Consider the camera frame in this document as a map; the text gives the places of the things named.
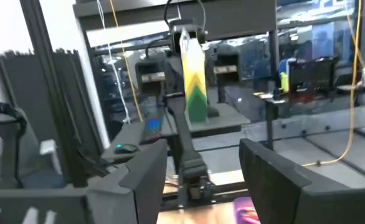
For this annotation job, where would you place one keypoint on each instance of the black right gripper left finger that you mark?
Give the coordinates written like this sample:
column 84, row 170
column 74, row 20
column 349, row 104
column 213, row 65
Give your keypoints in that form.
column 123, row 202

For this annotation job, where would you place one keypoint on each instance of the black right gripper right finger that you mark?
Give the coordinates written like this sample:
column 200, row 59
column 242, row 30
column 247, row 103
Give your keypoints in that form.
column 294, row 202

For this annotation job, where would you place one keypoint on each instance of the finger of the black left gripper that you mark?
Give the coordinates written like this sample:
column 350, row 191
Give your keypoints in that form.
column 227, row 60
column 151, row 85

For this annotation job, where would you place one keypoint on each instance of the yellow green crayon box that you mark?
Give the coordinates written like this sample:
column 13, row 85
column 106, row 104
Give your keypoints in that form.
column 196, row 93

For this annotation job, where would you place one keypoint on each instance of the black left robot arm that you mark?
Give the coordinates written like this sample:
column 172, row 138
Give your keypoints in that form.
column 185, row 140

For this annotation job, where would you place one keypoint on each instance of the black keyboard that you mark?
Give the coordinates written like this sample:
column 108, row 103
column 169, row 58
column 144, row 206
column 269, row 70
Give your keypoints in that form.
column 153, row 127

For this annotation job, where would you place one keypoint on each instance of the purple plastic pencil case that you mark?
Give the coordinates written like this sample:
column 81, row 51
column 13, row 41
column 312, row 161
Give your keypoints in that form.
column 244, row 211

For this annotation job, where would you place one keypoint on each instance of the black computer mouse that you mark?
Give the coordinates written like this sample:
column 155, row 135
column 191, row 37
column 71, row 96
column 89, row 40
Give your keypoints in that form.
column 126, row 149

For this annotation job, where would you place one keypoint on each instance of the yellow bottle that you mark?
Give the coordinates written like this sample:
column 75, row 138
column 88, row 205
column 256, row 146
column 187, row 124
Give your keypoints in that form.
column 284, row 82

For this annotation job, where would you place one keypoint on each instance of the black pegboard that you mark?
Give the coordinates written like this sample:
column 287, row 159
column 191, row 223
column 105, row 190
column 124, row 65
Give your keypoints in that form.
column 313, row 74

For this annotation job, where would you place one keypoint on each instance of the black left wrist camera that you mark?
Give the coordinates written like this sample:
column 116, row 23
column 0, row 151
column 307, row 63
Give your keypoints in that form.
column 201, row 32

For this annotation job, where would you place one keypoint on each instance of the silver frame bracket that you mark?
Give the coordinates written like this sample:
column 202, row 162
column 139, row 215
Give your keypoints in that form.
column 48, row 147

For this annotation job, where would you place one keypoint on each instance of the black aluminium rig frame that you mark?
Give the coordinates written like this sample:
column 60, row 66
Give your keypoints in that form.
column 47, row 62

